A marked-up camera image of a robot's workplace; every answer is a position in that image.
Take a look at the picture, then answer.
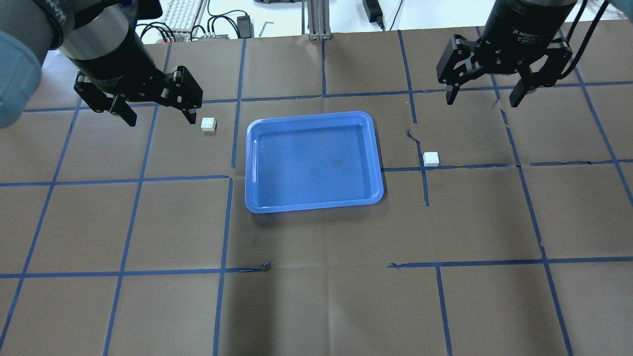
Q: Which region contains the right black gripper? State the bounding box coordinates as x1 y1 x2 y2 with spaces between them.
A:
436 0 576 108

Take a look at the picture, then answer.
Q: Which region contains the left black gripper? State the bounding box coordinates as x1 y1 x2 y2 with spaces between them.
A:
62 5 203 128

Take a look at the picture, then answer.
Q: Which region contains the brown paper table cover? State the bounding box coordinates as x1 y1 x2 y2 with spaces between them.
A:
0 20 633 356

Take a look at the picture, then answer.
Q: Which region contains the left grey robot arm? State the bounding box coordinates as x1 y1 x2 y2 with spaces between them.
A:
0 0 203 128

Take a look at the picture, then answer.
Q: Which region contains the white building block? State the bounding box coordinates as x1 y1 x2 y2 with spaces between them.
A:
200 117 217 133
422 151 440 168

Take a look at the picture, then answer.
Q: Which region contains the black power brick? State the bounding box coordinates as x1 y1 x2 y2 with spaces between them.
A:
362 0 386 31

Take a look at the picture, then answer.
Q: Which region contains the white keyboard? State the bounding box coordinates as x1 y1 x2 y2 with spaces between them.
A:
160 0 208 34

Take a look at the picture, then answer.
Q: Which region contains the blue plastic tray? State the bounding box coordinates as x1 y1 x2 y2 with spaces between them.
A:
245 111 384 214

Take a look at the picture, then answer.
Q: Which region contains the aluminium frame post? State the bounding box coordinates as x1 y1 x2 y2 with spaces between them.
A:
305 0 332 41

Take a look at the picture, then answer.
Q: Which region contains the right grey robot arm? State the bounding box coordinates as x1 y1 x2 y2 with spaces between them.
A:
436 0 632 107

